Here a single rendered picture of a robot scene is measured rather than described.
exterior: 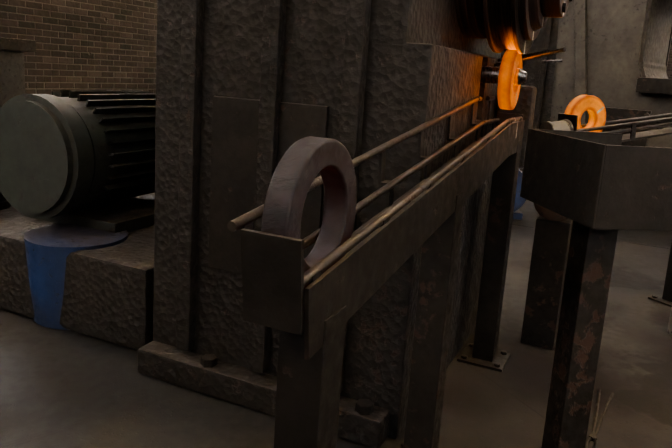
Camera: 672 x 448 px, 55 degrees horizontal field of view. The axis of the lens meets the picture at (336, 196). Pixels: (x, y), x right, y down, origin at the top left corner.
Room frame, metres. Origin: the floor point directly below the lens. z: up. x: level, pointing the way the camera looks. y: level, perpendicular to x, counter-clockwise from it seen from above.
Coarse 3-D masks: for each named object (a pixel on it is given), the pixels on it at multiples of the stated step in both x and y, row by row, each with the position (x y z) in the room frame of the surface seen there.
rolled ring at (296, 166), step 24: (312, 144) 0.71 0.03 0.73; (336, 144) 0.75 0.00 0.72; (288, 168) 0.68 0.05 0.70; (312, 168) 0.70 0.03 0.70; (336, 168) 0.76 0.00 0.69; (288, 192) 0.66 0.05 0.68; (336, 192) 0.79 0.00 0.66; (264, 216) 0.66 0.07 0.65; (288, 216) 0.65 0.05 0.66; (336, 216) 0.79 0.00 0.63; (336, 240) 0.78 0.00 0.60; (312, 264) 0.74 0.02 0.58
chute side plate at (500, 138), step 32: (512, 128) 1.65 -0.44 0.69; (480, 160) 1.34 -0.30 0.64; (448, 192) 1.13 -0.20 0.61; (384, 224) 0.85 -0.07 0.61; (416, 224) 0.97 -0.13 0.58; (352, 256) 0.75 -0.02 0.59; (384, 256) 0.85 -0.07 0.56; (320, 288) 0.67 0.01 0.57; (352, 288) 0.75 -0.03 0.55; (320, 320) 0.67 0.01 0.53
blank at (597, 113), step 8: (584, 96) 2.08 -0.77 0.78; (592, 96) 2.09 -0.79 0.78; (568, 104) 2.09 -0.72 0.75; (576, 104) 2.06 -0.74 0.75; (584, 104) 2.07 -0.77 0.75; (592, 104) 2.09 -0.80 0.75; (600, 104) 2.10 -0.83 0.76; (568, 112) 2.07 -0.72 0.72; (576, 112) 2.06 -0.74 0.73; (592, 112) 2.10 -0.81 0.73; (600, 112) 2.10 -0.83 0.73; (592, 120) 2.11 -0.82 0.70; (600, 120) 2.11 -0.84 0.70
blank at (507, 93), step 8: (504, 56) 1.68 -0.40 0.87; (512, 56) 1.68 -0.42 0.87; (520, 56) 1.73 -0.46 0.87; (504, 64) 1.67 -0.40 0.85; (512, 64) 1.66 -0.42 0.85; (520, 64) 1.75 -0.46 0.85; (504, 72) 1.66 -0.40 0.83; (512, 72) 1.65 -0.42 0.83; (504, 80) 1.65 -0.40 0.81; (512, 80) 1.67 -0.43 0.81; (504, 88) 1.66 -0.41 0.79; (512, 88) 1.68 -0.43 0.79; (504, 96) 1.67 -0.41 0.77; (512, 96) 1.69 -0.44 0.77; (504, 104) 1.68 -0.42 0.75; (512, 104) 1.70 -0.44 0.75
